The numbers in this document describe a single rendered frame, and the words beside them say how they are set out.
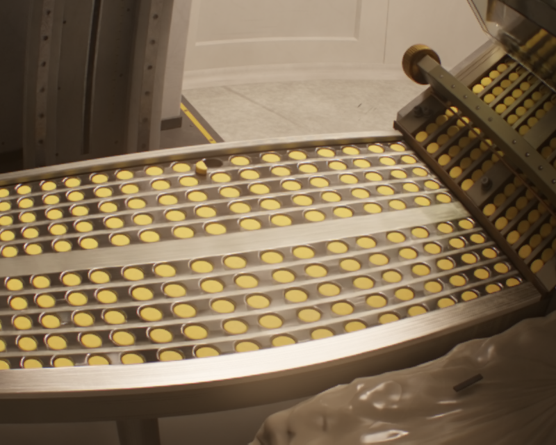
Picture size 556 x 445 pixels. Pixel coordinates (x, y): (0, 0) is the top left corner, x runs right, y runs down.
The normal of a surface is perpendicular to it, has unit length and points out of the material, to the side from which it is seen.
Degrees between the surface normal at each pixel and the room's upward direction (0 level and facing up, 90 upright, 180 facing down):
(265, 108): 0
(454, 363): 21
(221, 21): 90
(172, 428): 0
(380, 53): 90
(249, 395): 90
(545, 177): 38
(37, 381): 0
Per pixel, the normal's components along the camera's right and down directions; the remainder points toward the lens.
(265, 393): 0.35, 0.51
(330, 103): 0.09, -0.85
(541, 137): -0.51, -0.60
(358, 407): -0.22, -0.52
